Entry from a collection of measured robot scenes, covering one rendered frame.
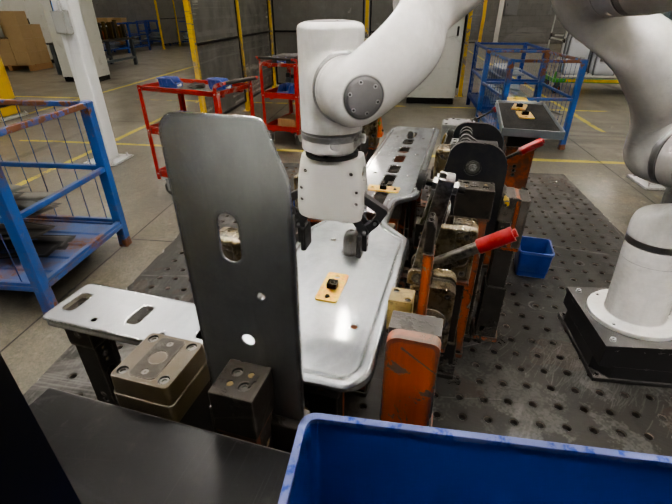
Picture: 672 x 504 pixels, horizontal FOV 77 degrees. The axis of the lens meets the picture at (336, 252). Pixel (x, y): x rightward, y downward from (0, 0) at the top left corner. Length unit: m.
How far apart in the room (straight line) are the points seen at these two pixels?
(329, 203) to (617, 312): 0.74
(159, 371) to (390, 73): 0.41
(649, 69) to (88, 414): 0.90
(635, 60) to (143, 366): 0.82
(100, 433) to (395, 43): 0.51
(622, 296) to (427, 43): 0.77
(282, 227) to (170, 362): 0.24
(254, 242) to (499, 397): 0.73
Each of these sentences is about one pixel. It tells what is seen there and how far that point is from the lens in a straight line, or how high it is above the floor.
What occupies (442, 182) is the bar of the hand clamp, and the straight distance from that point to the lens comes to 0.58.
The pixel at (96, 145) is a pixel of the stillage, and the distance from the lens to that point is 2.97.
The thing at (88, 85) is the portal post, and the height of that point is 0.77.
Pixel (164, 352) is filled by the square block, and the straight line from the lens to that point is 0.55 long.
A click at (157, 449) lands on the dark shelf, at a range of 0.50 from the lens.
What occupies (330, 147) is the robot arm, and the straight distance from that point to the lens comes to 0.57.
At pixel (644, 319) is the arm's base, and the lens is 1.13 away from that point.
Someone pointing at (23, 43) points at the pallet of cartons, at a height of 0.64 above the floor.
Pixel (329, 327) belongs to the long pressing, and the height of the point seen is 1.00.
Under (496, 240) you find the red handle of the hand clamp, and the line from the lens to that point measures 0.62.
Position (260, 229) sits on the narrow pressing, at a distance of 0.37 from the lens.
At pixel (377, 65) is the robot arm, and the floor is 1.36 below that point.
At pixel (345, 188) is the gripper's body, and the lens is 0.60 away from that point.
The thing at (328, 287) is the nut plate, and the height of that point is 1.00.
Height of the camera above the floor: 1.41
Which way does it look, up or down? 30 degrees down
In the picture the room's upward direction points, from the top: straight up
